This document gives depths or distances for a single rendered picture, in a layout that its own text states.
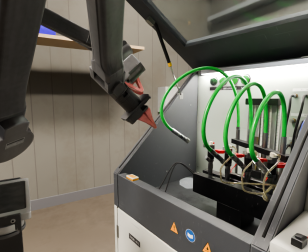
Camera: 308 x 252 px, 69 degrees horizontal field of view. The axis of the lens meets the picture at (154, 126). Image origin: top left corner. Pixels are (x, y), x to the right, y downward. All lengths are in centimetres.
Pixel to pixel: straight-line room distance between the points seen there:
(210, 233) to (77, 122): 239
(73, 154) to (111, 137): 53
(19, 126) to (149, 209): 61
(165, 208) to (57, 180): 229
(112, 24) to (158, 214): 64
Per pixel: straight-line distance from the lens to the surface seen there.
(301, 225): 70
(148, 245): 98
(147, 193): 87
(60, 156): 291
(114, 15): 42
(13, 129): 41
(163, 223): 85
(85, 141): 293
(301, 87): 107
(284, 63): 107
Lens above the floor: 129
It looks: 7 degrees down
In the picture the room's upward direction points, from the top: straight up
